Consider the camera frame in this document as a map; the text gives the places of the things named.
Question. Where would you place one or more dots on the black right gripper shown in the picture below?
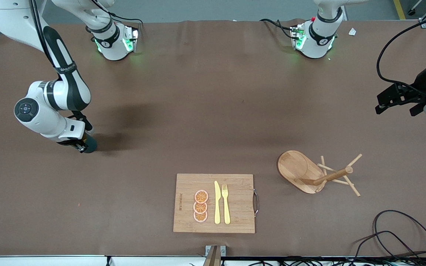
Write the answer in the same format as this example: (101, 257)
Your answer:
(81, 147)

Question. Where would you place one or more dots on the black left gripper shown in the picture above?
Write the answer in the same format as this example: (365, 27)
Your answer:
(421, 85)

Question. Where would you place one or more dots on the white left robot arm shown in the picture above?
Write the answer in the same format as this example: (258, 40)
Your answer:
(320, 40)

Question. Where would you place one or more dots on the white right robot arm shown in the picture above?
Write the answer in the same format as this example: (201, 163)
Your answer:
(50, 122)

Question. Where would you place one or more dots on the white paper scrap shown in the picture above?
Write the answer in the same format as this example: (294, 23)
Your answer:
(352, 31)

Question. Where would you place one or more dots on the brown table cover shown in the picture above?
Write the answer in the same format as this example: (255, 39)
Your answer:
(198, 111)

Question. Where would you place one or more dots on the wooden mug tree stand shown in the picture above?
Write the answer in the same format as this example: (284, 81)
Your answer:
(296, 168)

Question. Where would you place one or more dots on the orange slice toy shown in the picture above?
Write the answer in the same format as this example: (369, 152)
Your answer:
(200, 208)
(201, 196)
(200, 217)

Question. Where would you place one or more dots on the yellow plastic knife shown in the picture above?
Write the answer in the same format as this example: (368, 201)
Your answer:
(217, 207)

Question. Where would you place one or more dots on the yellow plastic fork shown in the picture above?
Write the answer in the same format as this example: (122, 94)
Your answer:
(226, 212)

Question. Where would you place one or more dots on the wooden cutting board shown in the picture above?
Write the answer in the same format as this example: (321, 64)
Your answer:
(239, 199)

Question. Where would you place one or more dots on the brown pole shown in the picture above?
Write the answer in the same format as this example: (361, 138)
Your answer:
(213, 258)

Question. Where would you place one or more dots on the grey metal bracket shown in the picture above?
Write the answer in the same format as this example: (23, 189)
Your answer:
(208, 250)

